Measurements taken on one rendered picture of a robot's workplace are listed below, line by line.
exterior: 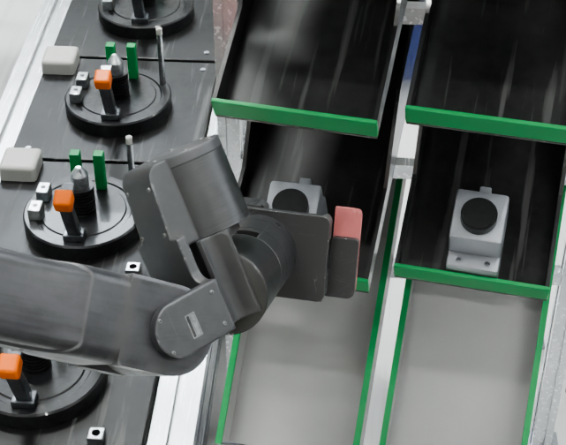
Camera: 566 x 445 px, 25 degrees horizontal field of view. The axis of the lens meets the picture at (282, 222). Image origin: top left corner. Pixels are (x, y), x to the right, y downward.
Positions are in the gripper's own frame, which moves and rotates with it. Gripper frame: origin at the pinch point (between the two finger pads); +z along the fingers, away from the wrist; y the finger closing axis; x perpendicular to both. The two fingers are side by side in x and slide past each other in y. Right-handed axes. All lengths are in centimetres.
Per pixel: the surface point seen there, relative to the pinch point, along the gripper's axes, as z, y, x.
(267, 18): 5.5, 3.4, -15.4
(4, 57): 91, 62, 4
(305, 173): 12.5, 0.4, -1.3
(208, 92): 69, 24, 2
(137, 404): 17.0, 16.3, 25.3
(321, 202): 5.7, -2.2, -0.5
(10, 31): 98, 64, 1
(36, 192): 40, 36, 11
